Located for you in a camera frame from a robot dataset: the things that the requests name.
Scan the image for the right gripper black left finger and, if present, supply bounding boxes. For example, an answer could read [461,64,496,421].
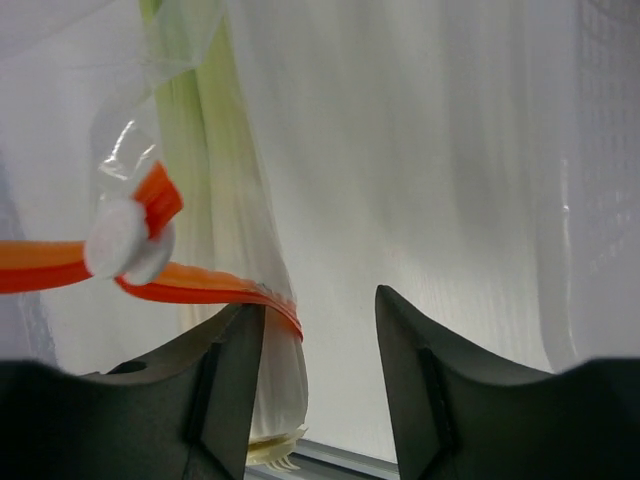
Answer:
[1,305,265,479]

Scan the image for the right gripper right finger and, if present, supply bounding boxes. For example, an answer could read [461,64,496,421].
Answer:
[375,286,639,479]

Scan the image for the clear zip top bag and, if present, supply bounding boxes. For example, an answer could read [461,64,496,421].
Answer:
[0,0,309,346]

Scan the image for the white plastic basket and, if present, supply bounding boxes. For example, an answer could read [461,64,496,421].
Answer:
[532,1,639,370]

